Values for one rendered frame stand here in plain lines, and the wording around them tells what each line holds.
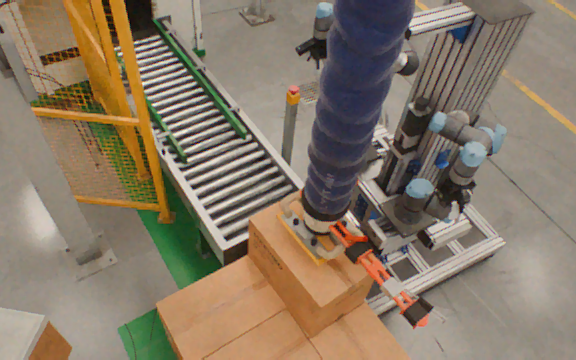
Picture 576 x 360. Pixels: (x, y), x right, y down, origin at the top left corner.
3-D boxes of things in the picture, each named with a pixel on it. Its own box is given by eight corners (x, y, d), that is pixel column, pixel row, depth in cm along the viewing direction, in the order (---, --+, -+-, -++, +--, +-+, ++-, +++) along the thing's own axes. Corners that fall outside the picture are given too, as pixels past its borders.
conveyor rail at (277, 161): (164, 39, 415) (161, 21, 401) (169, 38, 417) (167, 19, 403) (307, 219, 302) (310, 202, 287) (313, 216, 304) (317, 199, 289)
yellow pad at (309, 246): (275, 216, 223) (275, 210, 219) (291, 207, 227) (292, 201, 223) (317, 267, 207) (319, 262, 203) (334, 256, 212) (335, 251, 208)
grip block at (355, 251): (342, 252, 202) (344, 245, 197) (358, 242, 206) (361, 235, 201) (354, 266, 198) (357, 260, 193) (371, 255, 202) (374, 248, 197)
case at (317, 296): (247, 255, 266) (248, 217, 235) (301, 224, 283) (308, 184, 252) (311, 338, 238) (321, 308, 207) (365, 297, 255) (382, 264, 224)
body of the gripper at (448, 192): (430, 195, 169) (441, 175, 160) (447, 187, 172) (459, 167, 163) (443, 210, 165) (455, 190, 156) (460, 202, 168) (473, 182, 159)
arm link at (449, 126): (455, 102, 201) (438, 105, 158) (478, 113, 197) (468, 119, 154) (442, 125, 205) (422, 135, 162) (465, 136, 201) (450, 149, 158)
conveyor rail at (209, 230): (93, 59, 389) (88, 40, 375) (99, 57, 391) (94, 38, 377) (221, 264, 276) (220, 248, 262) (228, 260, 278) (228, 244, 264)
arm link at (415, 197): (408, 188, 231) (415, 171, 220) (431, 201, 226) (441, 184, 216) (397, 202, 224) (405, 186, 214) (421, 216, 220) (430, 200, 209)
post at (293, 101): (277, 186, 369) (286, 91, 292) (283, 182, 372) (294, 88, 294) (281, 191, 366) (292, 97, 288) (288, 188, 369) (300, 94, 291)
